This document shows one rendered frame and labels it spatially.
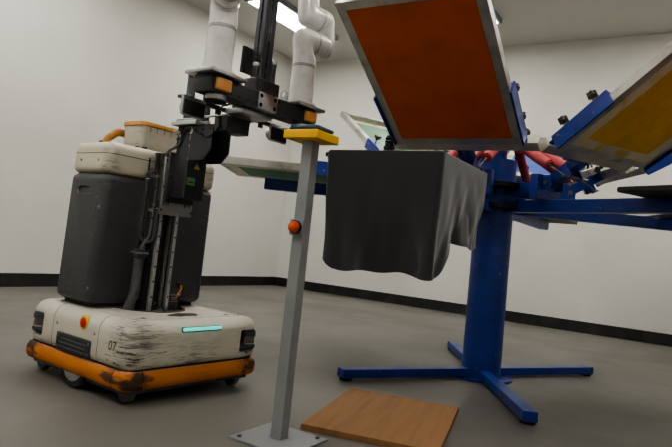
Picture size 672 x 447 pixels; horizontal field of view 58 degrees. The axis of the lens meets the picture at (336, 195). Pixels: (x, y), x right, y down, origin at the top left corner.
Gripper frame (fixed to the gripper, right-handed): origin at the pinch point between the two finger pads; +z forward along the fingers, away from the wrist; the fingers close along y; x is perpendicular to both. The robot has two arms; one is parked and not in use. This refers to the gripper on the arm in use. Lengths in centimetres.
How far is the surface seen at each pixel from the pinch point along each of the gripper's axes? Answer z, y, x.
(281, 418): 140, -26, -11
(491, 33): -2.9, -34.3, 27.7
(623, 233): -93, -469, 30
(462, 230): 63, -61, 21
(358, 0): -8.2, -14.3, -18.5
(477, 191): 45, -66, 22
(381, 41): -3.2, -33.1, -16.0
